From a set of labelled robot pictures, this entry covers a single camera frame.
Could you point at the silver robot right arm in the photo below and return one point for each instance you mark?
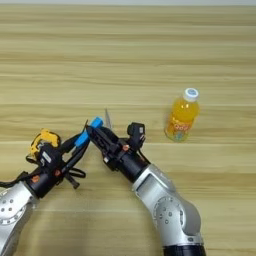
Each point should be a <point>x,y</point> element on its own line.
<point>173,213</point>

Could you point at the blue rectangular block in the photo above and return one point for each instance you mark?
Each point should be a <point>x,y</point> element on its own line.
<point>96,122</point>

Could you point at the yellow black tape measure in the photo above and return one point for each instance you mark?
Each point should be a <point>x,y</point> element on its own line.
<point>46,136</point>

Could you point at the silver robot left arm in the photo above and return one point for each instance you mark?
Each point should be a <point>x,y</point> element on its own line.
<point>13,206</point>

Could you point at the orange juice bottle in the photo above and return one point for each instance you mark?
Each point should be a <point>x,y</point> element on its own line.
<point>181,116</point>

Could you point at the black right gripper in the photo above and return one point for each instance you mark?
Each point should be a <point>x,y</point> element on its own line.
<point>128,163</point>

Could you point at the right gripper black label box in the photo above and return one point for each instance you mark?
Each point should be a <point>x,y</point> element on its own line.
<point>136,131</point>

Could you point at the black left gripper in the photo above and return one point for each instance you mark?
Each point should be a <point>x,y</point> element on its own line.
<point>46,181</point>

